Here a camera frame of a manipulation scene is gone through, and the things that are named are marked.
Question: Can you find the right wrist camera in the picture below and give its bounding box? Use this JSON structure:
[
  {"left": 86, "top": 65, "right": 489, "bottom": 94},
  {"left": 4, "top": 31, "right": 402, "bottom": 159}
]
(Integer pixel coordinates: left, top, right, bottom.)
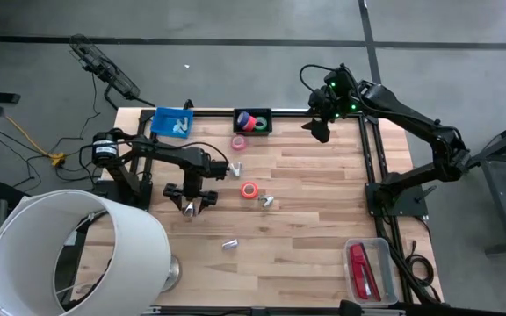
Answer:
[{"left": 307, "top": 86, "right": 331, "bottom": 113}]

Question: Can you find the black right camera cable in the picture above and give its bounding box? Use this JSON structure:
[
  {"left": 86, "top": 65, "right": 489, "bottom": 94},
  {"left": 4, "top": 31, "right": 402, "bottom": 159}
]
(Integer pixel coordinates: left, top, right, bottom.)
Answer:
[{"left": 298, "top": 63, "right": 341, "bottom": 93}]

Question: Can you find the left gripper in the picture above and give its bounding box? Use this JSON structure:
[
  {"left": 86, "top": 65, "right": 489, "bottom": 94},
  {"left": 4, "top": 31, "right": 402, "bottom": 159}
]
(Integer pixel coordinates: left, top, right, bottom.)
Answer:
[{"left": 162, "top": 182, "right": 220, "bottom": 214}]

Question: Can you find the clear plastic container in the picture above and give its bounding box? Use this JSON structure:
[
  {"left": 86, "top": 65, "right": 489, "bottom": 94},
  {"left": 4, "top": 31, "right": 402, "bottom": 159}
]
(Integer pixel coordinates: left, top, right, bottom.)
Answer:
[{"left": 343, "top": 237, "right": 400, "bottom": 306}]

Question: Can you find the black fan power cable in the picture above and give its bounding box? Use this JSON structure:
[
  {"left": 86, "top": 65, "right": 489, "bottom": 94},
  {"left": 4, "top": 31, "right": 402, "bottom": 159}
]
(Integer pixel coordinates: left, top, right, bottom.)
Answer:
[{"left": 48, "top": 69, "right": 103, "bottom": 154}]

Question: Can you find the black wire fan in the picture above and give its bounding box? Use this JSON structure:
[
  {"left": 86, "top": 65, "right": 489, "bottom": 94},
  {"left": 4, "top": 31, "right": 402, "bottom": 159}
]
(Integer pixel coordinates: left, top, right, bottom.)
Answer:
[{"left": 68, "top": 33, "right": 156, "bottom": 111}]

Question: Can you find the blue plastic bin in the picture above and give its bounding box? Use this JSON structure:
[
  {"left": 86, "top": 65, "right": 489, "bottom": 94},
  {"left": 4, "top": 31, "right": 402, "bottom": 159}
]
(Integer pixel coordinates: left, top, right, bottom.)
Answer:
[{"left": 149, "top": 106, "right": 194, "bottom": 140}]

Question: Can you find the metal lamp base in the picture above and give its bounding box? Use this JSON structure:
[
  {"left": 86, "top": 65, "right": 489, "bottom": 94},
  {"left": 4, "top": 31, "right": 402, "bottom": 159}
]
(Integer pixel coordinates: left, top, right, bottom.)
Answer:
[{"left": 161, "top": 253, "right": 183, "bottom": 294}]

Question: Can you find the red stapler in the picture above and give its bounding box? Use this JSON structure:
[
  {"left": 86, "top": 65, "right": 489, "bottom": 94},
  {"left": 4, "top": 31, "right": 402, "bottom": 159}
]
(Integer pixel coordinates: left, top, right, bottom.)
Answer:
[{"left": 349, "top": 242, "right": 382, "bottom": 303}]

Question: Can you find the black cable bundle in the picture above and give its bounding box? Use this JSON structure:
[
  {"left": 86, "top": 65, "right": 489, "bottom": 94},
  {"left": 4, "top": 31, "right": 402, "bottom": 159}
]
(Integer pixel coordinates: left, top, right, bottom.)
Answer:
[{"left": 378, "top": 213, "right": 450, "bottom": 306}]

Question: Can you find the black aluminium table frame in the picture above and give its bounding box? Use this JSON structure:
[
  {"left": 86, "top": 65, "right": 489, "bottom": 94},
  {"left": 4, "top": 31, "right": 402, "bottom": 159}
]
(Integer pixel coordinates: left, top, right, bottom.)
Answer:
[{"left": 132, "top": 107, "right": 446, "bottom": 316}]

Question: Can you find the dark metal stand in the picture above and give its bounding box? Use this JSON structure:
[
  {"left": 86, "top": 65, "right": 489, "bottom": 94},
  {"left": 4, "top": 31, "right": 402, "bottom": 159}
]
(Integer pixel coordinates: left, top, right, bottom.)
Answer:
[{"left": 456, "top": 112, "right": 506, "bottom": 256}]

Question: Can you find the pink tape roll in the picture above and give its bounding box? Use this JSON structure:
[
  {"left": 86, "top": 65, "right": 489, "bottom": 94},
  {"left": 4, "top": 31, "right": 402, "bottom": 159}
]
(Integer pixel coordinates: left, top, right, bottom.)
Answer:
[{"left": 229, "top": 133, "right": 249, "bottom": 152}]

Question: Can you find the white lamp shade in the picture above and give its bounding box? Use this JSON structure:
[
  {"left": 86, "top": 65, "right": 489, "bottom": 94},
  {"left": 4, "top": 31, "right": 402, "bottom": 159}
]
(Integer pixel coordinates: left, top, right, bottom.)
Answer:
[{"left": 0, "top": 188, "right": 174, "bottom": 316}]

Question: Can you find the yellow extension cable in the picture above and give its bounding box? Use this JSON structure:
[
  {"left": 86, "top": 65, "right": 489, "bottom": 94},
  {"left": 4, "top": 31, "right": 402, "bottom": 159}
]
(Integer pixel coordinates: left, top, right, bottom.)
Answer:
[{"left": 4, "top": 114, "right": 67, "bottom": 168}]

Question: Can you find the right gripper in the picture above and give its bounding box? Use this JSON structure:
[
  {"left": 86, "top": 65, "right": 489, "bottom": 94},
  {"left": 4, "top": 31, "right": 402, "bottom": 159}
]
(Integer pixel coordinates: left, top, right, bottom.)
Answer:
[{"left": 300, "top": 65, "right": 362, "bottom": 145}]

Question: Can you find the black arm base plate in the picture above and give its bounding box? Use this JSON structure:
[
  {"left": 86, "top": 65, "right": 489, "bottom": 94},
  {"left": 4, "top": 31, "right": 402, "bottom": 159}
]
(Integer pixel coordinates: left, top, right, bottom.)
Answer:
[
  {"left": 90, "top": 177, "right": 154, "bottom": 212},
  {"left": 365, "top": 181, "right": 430, "bottom": 218}
]

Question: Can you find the black plastic bin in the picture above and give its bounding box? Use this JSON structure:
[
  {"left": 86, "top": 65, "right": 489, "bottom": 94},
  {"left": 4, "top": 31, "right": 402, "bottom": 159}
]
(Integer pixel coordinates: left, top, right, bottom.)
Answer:
[{"left": 232, "top": 107, "right": 274, "bottom": 136}]

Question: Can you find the coiled black cable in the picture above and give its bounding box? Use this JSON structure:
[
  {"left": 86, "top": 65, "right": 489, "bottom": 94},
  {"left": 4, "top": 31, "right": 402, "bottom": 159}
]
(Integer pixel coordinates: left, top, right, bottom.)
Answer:
[{"left": 405, "top": 239, "right": 436, "bottom": 289}]

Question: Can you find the orange red tape roll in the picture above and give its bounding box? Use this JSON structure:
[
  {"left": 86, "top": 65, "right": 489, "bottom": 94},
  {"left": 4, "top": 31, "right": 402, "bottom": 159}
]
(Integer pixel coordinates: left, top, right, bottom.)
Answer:
[{"left": 240, "top": 181, "right": 260, "bottom": 200}]

